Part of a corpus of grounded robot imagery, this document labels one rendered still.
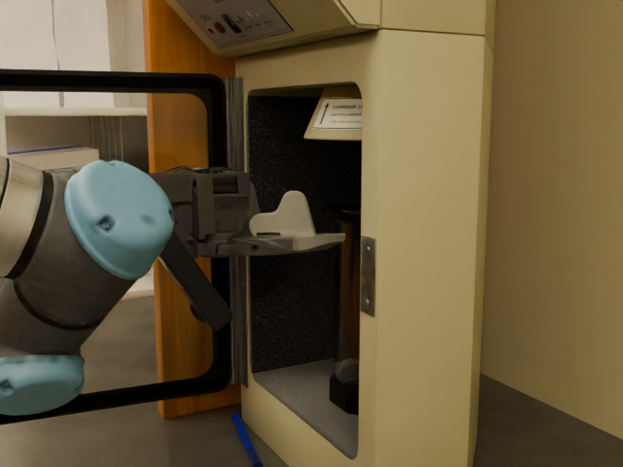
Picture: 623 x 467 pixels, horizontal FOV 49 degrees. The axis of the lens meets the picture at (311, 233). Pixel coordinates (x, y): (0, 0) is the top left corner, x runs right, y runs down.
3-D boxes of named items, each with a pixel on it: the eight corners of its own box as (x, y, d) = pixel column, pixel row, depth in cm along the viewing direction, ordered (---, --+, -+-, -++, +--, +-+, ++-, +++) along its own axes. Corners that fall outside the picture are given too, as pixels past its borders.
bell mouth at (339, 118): (403, 135, 87) (404, 90, 86) (504, 139, 71) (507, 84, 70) (275, 137, 78) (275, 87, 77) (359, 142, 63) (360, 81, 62)
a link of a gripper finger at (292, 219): (343, 192, 64) (246, 191, 65) (343, 255, 65) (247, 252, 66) (345, 189, 67) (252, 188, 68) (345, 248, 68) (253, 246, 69)
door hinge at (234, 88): (240, 381, 91) (235, 78, 85) (247, 387, 89) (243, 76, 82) (229, 384, 90) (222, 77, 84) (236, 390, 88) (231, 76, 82)
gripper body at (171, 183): (257, 172, 66) (131, 177, 61) (259, 259, 68) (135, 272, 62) (228, 167, 73) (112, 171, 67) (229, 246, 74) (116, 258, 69)
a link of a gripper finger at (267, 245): (290, 240, 64) (197, 238, 65) (290, 257, 65) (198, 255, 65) (297, 232, 69) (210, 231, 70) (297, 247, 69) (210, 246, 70)
